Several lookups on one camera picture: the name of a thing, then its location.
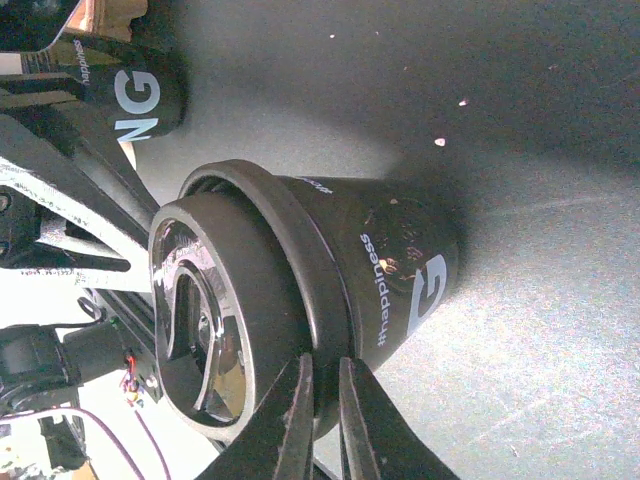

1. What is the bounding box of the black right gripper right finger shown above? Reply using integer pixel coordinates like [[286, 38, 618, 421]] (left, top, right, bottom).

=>
[[339, 357, 458, 479]]

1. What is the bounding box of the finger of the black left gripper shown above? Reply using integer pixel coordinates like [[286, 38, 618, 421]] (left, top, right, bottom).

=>
[[1, 164, 151, 292], [1, 104, 159, 235]]

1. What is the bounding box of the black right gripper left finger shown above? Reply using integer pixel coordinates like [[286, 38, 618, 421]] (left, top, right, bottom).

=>
[[198, 353, 314, 479]]

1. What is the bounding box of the stack of black cup lids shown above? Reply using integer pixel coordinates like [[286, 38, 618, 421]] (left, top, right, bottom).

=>
[[20, 32, 187, 142]]

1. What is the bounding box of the black paper coffee cup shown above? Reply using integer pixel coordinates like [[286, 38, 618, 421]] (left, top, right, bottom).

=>
[[279, 174, 461, 436]]

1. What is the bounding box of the brown pulp cup carrier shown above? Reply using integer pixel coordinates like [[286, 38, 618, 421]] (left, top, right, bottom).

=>
[[65, 0, 149, 42]]

